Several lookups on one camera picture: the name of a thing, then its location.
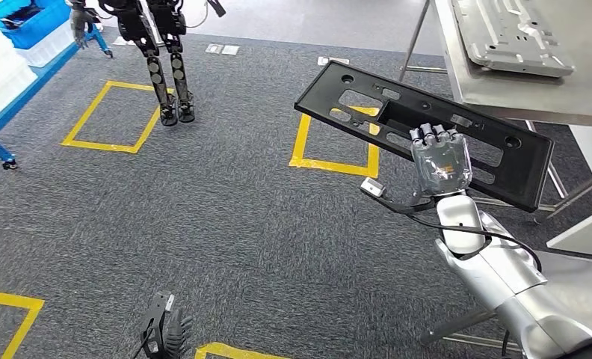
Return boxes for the black right camera bracket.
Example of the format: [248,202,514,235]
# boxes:
[370,188,436,215]

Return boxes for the steel table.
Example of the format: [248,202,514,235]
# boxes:
[398,0,592,221]

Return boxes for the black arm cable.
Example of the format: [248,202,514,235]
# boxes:
[404,212,543,274]

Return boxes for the blue plastic crate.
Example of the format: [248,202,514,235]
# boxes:
[0,0,73,51]

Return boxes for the black plastic parts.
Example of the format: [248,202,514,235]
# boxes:
[1,0,44,30]

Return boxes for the yellow floor tape square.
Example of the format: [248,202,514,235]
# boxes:
[0,289,46,359]
[194,343,289,359]
[289,105,380,180]
[61,80,176,155]

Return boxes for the grey metal panel part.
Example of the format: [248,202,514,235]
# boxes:
[451,0,576,79]

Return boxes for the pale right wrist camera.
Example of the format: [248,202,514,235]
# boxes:
[360,177,386,198]

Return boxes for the black humanoid robot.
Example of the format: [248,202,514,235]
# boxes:
[68,0,228,126]

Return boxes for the blue metal shelf rack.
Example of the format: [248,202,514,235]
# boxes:
[0,19,114,171]

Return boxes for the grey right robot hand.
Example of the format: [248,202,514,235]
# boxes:
[408,123,474,197]

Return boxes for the black plastic plate part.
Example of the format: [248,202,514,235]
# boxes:
[294,60,555,213]

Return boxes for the white cabinet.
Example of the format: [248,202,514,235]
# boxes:
[546,123,592,260]

